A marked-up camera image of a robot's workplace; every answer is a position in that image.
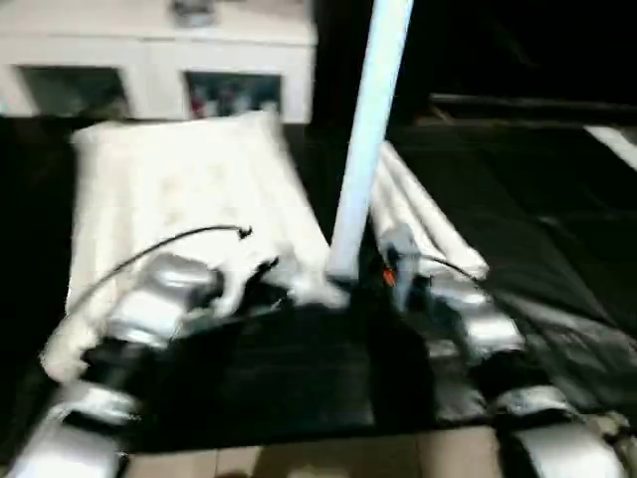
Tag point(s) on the black cabinet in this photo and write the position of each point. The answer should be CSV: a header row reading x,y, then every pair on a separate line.
x,y
518,50

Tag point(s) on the black flat monitor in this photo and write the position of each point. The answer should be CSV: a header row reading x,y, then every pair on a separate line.
x,y
537,105

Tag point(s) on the white glass-door cabinet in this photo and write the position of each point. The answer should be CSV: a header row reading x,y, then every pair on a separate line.
x,y
149,55

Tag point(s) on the white plastic table leg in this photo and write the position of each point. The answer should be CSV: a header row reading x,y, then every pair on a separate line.
x,y
448,234
368,129
383,214
413,214

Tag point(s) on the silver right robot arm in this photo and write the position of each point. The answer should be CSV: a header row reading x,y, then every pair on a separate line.
x,y
508,378

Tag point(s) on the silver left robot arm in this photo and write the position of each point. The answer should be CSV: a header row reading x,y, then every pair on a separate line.
x,y
109,368

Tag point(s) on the grey object on cabinet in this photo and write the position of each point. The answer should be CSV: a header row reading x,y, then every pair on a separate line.
x,y
192,9

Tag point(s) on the white flat strip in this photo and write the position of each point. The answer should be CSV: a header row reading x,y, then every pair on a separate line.
x,y
615,146

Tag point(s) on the white plastic table top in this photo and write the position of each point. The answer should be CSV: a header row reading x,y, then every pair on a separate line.
x,y
189,189

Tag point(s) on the black mat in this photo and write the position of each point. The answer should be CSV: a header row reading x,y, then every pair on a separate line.
x,y
557,229

